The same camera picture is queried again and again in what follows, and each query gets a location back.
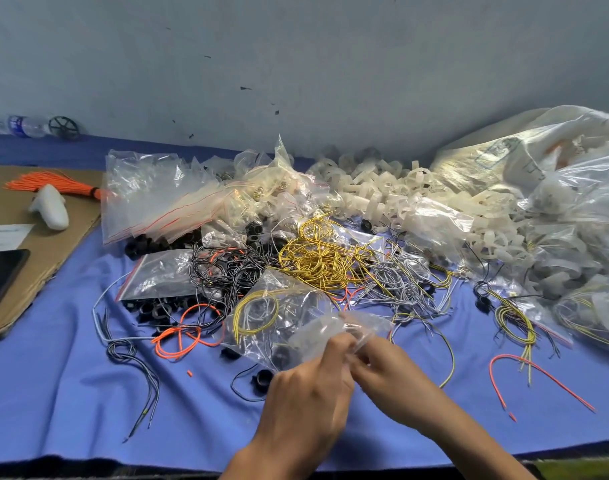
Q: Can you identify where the person's left hand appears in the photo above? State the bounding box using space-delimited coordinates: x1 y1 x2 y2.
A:
246 331 358 477

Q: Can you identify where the person's right hand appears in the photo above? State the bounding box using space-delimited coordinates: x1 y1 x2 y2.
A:
346 335 456 436

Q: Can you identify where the long yellow green wire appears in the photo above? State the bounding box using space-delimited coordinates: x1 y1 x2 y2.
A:
389 315 458 391

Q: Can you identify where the pile of grey white wires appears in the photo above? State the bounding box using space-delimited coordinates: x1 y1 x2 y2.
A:
359 245 460 316

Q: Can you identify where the orange wire loop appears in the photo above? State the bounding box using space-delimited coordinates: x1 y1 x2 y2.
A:
150 301 226 361

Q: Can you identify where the pile of yellow wires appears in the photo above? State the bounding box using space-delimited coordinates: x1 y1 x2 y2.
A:
276 213 380 294

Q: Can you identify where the red wire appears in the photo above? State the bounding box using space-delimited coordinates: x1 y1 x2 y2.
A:
487 353 598 423

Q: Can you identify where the pile of white plastic wheels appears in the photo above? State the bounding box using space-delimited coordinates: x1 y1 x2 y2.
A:
304 149 546 286

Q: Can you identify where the red-zip plastic bag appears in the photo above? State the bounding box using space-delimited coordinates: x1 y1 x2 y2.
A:
117 249 200 303

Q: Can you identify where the heap of plastic bags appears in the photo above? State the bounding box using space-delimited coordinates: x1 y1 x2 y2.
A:
199 135 336 246

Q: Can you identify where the pile of black plastic rings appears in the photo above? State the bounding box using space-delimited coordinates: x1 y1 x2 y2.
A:
122 223 278 394

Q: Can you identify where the stack of plastic bags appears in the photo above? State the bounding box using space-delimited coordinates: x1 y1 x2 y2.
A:
102 147 246 246

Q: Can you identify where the pile of large plastic bags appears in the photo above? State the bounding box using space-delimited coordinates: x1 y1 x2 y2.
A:
429 105 609 366

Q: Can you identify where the blue cloth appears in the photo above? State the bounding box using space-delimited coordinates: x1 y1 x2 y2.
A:
0 133 609 474

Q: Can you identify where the brown cardboard sheet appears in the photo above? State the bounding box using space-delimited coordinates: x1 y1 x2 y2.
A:
0 165 106 341

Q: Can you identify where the white handheld device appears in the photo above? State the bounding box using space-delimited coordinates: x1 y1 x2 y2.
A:
28 183 72 233

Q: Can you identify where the orange tie bundle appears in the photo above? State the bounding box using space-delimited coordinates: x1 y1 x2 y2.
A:
4 171 110 203

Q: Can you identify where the white paper sheet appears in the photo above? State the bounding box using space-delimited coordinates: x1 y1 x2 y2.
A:
0 223 36 254

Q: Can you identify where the black round wheel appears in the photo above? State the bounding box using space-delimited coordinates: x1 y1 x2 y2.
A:
47 115 82 141

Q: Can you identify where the clear plastic water bottle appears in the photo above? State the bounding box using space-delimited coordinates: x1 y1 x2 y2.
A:
0 115 54 139

